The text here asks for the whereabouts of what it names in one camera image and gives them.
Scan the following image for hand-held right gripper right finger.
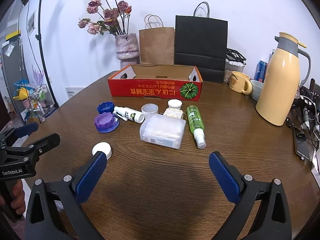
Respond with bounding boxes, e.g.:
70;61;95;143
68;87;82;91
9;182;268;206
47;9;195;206
209;151;292;240

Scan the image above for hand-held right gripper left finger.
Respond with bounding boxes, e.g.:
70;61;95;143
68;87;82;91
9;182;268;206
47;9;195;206
24;151;107;240

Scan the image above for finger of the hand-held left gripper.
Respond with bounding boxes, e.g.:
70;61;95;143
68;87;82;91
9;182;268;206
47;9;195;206
2;133;61;159
0;122;39;150

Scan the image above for white ribbed lid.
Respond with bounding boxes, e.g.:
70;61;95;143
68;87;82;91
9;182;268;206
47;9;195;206
92;142;112;160

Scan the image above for purple jar lid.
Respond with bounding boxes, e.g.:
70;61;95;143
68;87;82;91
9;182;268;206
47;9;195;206
94;112;120;133

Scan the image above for green spray bottle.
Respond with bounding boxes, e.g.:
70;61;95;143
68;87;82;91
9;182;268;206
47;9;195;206
186;105;206;149

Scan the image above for blue jar lid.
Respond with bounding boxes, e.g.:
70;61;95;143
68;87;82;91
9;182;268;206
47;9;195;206
97;102;115;115

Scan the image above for white spray bottle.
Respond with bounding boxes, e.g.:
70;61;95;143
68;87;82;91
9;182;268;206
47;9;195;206
113;106;145;123

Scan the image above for clear plastic container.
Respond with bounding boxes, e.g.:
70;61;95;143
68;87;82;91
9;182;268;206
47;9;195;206
139;113;187;150

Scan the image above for cream square box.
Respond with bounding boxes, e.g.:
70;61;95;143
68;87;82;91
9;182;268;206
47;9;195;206
163;107;186;120

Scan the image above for white tape roll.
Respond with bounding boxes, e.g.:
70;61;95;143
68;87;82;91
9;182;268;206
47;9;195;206
141;103;159;118

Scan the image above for red cardboard box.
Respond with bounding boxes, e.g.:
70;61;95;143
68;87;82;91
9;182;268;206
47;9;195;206
108;64;203;102

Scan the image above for person's left hand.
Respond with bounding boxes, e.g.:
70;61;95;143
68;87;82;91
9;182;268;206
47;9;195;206
11;180;26;215

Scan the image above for cluttered storage rack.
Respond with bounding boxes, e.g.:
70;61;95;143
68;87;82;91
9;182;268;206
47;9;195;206
12;79;57;123

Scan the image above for grey cabinet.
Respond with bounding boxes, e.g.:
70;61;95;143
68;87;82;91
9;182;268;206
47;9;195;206
0;36;30;120

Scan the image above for black phone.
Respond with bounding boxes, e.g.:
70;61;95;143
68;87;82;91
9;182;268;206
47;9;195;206
292;126;310;160

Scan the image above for grey ceramic cup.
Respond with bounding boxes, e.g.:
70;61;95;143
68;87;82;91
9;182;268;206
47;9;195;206
250;79;264;101

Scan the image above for black light stand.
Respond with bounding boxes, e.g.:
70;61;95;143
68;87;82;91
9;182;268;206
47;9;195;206
19;0;59;108

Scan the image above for yellow mug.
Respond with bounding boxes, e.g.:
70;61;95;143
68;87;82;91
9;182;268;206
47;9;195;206
228;71;253;95

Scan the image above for yellow thermos jug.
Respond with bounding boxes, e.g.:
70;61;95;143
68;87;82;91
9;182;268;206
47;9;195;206
255;32;312;126

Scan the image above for clear storage jar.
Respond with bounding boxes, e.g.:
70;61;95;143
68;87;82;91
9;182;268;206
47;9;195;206
223;48;247;84

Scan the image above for blue drink can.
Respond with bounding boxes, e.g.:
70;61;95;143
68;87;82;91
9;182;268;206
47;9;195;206
254;60;268;83

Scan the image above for pink mottled vase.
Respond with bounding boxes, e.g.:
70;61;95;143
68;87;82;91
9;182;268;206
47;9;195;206
115;33;140;69

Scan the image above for black paper bag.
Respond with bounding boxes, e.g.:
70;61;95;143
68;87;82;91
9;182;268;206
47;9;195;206
174;2;228;84

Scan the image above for dried pink flowers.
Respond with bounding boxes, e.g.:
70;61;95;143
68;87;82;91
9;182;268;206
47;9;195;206
77;0;132;37

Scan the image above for brown paper bag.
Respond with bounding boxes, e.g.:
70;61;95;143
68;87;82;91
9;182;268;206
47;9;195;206
139;14;175;65

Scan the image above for white wall outlet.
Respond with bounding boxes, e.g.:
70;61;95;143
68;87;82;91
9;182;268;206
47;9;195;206
65;87;85;98

